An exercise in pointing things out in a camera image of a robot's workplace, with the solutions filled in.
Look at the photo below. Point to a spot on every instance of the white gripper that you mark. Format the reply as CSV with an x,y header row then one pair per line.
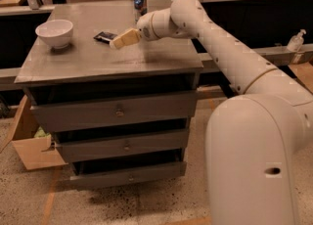
x,y
144,28

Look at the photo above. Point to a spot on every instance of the clear sanitizer pump bottle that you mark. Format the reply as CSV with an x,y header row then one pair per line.
x,y
296,41

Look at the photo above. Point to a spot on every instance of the dark blueberry rxbar wrapper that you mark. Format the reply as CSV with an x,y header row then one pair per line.
x,y
105,37

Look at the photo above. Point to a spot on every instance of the brown cardboard box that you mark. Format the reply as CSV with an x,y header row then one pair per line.
x,y
35,152

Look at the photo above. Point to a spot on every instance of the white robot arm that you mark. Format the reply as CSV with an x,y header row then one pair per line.
x,y
250,139

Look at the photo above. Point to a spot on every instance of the grey drawer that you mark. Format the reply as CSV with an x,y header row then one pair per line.
x,y
115,111
114,147
130,176

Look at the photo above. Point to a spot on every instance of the grey bottom drawer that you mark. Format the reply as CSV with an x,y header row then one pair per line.
x,y
130,176

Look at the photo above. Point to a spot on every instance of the grey middle drawer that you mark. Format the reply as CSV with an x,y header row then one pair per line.
x,y
114,147

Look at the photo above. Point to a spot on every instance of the blue drink can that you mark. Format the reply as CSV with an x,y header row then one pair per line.
x,y
140,8

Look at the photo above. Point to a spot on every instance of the grey drawer cabinet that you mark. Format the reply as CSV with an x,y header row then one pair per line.
x,y
89,70

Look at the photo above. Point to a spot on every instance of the grey top drawer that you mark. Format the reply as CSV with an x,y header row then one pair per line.
x,y
115,111

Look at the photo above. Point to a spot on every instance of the white ceramic bowl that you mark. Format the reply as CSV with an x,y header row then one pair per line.
x,y
55,33

